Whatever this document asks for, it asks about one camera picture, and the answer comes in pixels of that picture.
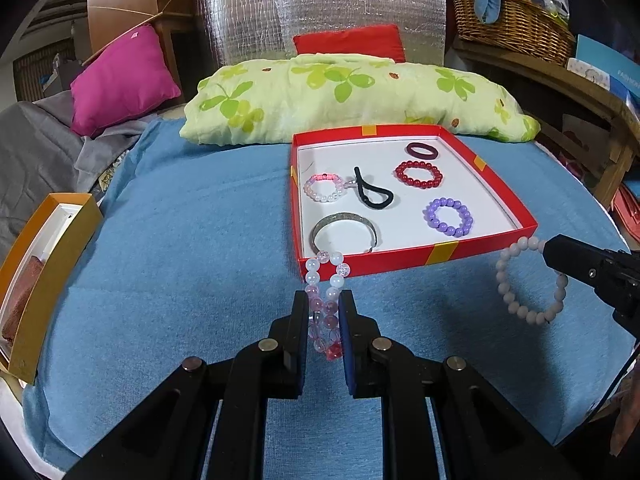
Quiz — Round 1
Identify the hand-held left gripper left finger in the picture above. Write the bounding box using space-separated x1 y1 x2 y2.
65 290 310 480

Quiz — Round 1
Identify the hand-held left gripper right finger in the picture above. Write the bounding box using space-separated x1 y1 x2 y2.
338 290 581 480

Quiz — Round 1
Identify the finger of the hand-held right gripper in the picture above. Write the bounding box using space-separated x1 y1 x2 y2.
543 234 640 338

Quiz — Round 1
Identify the clear and pink bead bracelet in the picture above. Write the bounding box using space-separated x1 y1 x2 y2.
304 251 353 362

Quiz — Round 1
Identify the red shallow box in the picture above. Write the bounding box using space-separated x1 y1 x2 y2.
289 124 540 281

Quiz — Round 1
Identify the pink and white bead bracelet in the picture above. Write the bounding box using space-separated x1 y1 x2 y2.
302 172 347 204

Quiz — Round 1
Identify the dark red bead bracelet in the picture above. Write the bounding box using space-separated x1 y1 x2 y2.
394 160 444 190

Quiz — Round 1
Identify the silver bangle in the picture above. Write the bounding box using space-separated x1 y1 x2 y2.
311 212 379 257

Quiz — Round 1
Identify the blue blanket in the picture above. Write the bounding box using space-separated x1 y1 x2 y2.
20 115 636 480

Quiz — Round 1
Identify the wooden shelf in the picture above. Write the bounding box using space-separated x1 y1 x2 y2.
450 35 640 208

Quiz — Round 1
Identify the blue cardboard box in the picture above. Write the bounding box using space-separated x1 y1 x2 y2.
575 34 640 111

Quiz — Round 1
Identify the wicker basket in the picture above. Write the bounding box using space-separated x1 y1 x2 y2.
448 0 576 66

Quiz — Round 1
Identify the green floral pillow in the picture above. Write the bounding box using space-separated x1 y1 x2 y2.
179 52 542 147

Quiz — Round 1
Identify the yellow box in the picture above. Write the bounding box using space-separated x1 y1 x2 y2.
0 192 104 386

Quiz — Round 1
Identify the brown pouch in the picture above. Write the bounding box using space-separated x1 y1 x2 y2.
0 255 45 346

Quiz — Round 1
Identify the red cushion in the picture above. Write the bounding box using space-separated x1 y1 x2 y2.
292 24 406 63

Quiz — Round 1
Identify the magenta cushion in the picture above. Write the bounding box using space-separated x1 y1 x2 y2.
70 25 182 138

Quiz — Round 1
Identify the grey cloth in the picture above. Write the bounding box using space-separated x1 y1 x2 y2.
0 90 151 261

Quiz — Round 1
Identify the silver foil panel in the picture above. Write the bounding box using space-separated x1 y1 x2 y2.
192 0 447 86

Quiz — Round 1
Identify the purple bead bracelet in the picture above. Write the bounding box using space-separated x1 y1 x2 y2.
423 197 473 237

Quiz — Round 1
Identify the black hair tie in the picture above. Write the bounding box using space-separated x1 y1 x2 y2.
350 165 396 209

